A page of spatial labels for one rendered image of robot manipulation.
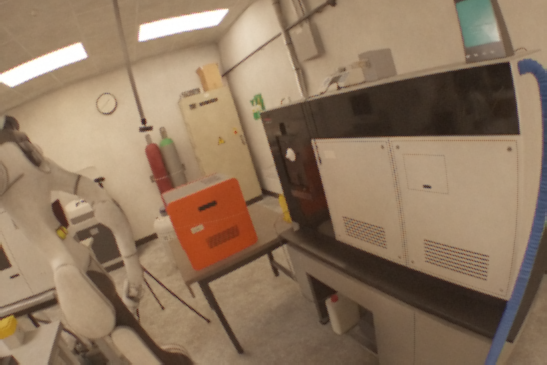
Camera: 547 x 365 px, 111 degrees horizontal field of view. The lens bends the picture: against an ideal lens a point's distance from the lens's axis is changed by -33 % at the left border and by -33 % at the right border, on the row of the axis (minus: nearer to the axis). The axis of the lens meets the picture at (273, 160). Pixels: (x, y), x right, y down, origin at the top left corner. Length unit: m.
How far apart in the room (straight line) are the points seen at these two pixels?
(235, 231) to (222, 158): 2.82
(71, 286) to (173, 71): 4.22
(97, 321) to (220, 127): 3.83
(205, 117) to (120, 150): 1.43
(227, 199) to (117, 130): 3.23
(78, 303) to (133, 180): 3.84
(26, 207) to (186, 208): 0.94
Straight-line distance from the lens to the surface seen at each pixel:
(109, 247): 4.12
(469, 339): 1.00
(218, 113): 4.39
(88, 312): 0.86
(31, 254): 1.77
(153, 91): 4.65
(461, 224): 0.83
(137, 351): 0.99
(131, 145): 4.55
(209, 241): 1.61
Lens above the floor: 1.46
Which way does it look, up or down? 11 degrees down
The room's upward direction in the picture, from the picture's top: 17 degrees counter-clockwise
